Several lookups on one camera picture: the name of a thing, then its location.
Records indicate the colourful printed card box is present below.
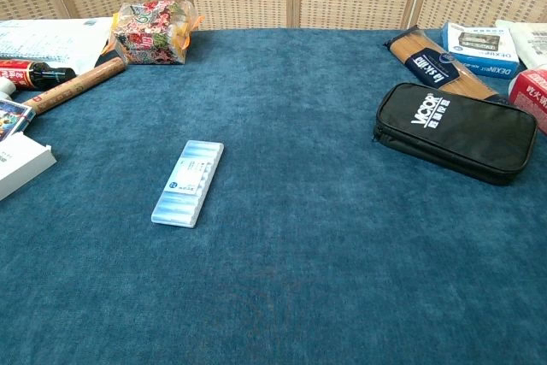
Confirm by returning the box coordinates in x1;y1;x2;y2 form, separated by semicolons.
0;98;37;143

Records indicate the dark bottle with red label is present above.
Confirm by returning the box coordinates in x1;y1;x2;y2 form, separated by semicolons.
0;59;78;92

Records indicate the large white printed bag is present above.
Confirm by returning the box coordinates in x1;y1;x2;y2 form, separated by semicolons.
0;17;115;76

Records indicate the white lotion bottle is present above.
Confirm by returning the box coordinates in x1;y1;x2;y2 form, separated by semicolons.
0;78;18;103

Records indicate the red cup multipack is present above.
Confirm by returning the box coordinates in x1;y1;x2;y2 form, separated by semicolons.
508;63;547;135

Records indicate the small blue clear box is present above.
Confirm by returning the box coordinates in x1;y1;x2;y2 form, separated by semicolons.
150;139;225;227

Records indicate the floral printed snack bag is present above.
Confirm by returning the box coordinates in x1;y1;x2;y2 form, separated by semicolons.
104;0;204;66

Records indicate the blue white Dexin box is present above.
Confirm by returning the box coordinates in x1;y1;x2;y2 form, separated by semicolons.
441;21;521;80

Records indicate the blue velvet tablecloth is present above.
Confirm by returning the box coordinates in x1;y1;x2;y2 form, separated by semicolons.
0;27;547;365

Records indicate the brown cardboard tube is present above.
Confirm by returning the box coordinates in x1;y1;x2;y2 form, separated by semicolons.
21;56;127;116

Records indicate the black Victor zip pouch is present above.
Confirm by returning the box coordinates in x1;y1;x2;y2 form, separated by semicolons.
372;82;538;186

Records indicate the spaghetti pack with dark label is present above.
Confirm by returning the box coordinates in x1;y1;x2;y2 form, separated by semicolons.
383;25;509;103

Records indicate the white plastic wrapped package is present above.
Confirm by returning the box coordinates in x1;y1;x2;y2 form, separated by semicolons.
495;19;547;70

